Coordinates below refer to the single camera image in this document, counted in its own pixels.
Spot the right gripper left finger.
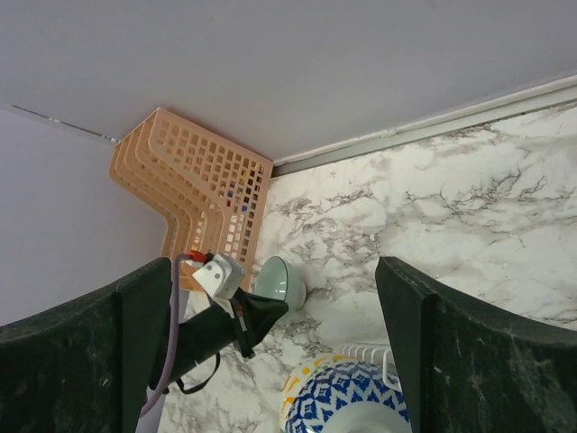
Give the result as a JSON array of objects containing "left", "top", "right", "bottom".
[{"left": 1, "top": 258, "right": 171, "bottom": 432}]

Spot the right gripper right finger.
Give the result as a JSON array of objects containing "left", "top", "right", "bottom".
[{"left": 375, "top": 257, "right": 576, "bottom": 432}]

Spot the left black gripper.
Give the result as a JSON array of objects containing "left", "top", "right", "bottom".
[{"left": 149, "top": 289, "right": 289, "bottom": 392}]

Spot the light teal bowl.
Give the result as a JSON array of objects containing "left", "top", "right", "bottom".
[{"left": 253, "top": 256, "right": 307, "bottom": 311}]

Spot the yellow flower bowl back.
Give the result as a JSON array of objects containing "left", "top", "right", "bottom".
[{"left": 279, "top": 353, "right": 359, "bottom": 428}]

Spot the red patterned bowl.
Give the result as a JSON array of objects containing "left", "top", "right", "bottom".
[{"left": 284, "top": 362, "right": 412, "bottom": 432}]

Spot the orange plastic file organizer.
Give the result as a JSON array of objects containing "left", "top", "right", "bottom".
[{"left": 109, "top": 107, "right": 273, "bottom": 290}]

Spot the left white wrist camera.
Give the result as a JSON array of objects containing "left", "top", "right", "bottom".
[{"left": 193, "top": 253, "right": 245, "bottom": 300}]

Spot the white wire dish rack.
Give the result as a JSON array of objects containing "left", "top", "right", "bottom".
[{"left": 337, "top": 344, "right": 402, "bottom": 392}]

